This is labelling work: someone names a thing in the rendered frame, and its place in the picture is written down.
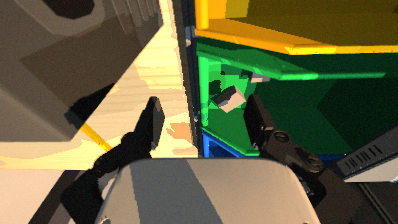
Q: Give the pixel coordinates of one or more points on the yellow thin bar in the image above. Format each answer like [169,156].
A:
[95,137]

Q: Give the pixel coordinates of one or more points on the green bin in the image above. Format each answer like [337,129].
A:
[332,116]

